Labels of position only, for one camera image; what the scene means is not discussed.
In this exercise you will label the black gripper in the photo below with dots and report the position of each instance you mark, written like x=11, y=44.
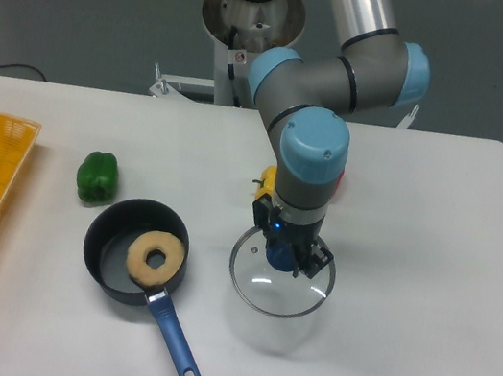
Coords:
x=278, y=226

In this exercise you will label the glass pot lid blue knob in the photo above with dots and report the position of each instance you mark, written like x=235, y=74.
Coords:
x=273, y=292

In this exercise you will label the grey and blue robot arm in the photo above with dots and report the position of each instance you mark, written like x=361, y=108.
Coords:
x=302, y=105

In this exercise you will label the red bell pepper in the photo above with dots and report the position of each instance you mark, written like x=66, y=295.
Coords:
x=340, y=184

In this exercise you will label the yellow bell pepper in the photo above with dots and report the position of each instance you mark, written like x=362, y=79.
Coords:
x=265, y=184

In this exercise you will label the beige donut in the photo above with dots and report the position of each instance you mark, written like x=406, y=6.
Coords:
x=154, y=258

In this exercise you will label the green bell pepper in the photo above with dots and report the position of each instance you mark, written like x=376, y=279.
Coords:
x=97, y=178

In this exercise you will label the white bracket with bolt right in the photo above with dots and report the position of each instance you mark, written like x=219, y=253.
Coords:
x=407, y=121

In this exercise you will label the white bracket with bolt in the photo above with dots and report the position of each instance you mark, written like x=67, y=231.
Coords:
x=182, y=88
x=407, y=121

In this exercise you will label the dark pot with blue handle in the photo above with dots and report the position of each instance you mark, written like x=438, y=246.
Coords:
x=105, y=250

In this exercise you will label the white bracket with bolt left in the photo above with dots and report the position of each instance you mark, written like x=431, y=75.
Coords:
x=182, y=88

